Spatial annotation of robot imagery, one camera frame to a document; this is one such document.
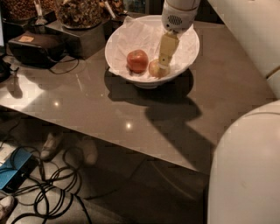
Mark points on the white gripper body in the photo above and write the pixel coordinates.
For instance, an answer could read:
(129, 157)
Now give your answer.
(177, 20)

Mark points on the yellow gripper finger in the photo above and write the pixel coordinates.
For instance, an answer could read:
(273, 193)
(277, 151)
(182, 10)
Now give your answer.
(168, 46)

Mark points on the yellow-green apple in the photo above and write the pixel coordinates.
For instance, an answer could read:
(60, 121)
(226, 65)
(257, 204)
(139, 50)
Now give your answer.
(156, 71)

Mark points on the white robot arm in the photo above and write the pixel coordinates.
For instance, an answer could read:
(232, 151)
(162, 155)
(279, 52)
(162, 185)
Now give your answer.
(244, 184)

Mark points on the white bowl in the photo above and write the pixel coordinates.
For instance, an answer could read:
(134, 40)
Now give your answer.
(186, 55)

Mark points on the red apple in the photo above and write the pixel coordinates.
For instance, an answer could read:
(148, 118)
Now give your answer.
(137, 61)

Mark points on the white paper liner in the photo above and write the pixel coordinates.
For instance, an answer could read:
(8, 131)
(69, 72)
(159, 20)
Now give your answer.
(140, 35)

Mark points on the dark grey box stand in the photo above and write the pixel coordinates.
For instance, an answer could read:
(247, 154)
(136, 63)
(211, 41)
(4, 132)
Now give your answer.
(79, 43)

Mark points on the glass jar of granola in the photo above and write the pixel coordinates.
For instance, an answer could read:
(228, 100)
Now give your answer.
(78, 14)

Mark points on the metal scoop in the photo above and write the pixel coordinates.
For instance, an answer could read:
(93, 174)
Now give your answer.
(40, 18)

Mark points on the black case with tag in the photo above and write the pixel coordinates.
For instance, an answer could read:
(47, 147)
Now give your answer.
(37, 50)

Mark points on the glass jar of nuts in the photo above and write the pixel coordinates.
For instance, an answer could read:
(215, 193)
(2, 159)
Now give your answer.
(18, 10)

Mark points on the white shoe under table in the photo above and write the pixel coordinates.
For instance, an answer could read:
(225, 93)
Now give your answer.
(51, 146)

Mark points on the blue device on floor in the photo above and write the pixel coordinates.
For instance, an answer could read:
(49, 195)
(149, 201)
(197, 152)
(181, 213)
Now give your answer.
(15, 170)

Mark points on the white shoe bottom left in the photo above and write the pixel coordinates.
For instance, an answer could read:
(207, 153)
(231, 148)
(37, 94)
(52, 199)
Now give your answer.
(6, 205)

